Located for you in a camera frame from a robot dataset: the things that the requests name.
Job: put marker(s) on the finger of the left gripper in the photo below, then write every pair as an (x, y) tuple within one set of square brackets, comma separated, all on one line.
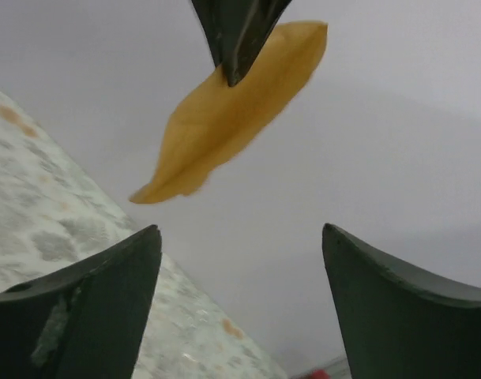
[(236, 31)]

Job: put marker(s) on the brown paper coffee filter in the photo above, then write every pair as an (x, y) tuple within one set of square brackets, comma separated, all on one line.
[(216, 122)]

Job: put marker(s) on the floral pattern table mat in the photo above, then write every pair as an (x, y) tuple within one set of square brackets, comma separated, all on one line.
[(52, 215)]

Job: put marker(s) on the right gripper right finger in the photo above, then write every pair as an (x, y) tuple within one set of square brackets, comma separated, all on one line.
[(398, 320)]

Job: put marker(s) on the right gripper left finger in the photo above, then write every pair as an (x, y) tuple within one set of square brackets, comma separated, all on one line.
[(86, 320)]

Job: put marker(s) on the dark mug red rim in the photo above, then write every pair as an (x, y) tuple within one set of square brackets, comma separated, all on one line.
[(316, 374)]

